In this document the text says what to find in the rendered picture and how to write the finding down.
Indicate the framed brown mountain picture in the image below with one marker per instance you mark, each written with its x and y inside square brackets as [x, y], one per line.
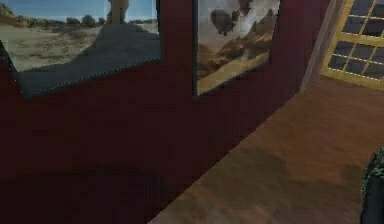
[230, 43]

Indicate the framed desert landscape picture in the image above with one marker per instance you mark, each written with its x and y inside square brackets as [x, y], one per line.
[66, 43]

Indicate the yellow framed grid window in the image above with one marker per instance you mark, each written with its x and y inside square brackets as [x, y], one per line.
[360, 43]

